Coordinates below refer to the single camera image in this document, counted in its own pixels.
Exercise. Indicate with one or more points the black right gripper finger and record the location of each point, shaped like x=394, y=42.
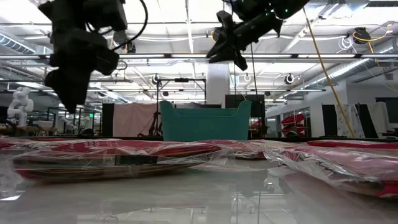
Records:
x=224, y=20
x=222, y=51

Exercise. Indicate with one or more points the silver ventilation duct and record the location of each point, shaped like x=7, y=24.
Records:
x=357, y=67
x=15, y=45

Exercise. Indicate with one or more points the black screen panel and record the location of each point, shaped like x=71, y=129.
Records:
x=258, y=109

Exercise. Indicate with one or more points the black door panel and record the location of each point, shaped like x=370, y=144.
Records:
x=329, y=119
x=367, y=119

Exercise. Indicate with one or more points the black background camera rig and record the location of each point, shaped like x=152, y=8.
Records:
x=182, y=80

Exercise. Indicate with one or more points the teal plastic basket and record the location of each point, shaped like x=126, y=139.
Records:
x=205, y=127

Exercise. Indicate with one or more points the long ceiling light bar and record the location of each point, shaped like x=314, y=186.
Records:
x=326, y=56

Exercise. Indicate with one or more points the pink curtain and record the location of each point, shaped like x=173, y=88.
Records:
x=130, y=121

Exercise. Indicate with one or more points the black background robot arm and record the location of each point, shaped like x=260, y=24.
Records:
x=154, y=127

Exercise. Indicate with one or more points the black monitor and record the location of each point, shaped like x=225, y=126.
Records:
x=387, y=110

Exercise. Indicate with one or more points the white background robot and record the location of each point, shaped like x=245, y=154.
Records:
x=20, y=105

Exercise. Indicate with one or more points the white marbled board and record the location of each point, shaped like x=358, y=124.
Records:
x=349, y=121

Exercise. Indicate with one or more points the black table frame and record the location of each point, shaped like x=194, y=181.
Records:
x=140, y=137

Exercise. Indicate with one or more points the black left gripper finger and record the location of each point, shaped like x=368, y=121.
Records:
x=70, y=90

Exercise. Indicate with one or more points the red stacked items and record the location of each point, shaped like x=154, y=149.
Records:
x=293, y=119

